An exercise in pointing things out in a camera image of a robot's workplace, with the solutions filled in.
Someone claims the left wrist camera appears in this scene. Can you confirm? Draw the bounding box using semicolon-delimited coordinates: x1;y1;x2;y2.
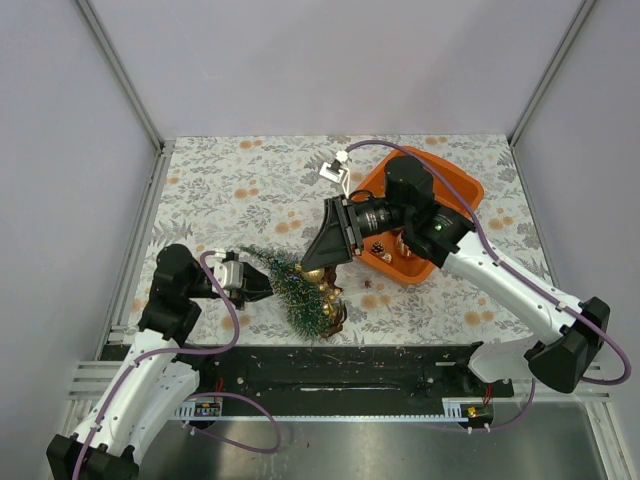
210;251;240;291

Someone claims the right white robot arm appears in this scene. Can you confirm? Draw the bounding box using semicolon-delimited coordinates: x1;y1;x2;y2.
301;155;610;396

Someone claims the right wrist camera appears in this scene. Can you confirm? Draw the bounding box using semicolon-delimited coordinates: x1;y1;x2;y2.
319;150;351;196

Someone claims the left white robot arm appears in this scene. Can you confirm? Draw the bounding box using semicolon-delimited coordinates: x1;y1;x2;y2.
46;244;273;479

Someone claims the large striped gold bauble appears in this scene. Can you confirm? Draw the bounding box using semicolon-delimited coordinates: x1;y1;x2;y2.
395;234;416;260

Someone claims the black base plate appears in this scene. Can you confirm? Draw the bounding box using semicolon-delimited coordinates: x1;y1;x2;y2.
99;343;516;416

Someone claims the small green christmas tree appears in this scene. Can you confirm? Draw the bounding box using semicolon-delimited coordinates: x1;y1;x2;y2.
240;245;329;341

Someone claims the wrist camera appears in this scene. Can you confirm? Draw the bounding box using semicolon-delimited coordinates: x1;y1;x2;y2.
319;150;351;196
210;251;240;291

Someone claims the floral table mat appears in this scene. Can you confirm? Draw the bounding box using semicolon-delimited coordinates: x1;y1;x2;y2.
120;134;549;345

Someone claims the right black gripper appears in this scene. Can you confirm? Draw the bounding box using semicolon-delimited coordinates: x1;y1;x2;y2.
301;195;411;273

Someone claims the small pine cone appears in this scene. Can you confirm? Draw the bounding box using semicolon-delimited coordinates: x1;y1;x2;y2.
370;241;385;256

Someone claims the orange plastic bin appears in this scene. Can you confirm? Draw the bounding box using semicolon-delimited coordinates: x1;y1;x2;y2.
350;147;484;285

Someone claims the glittery gold bauble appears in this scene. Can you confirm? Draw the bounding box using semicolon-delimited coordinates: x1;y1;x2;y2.
306;269;324;282

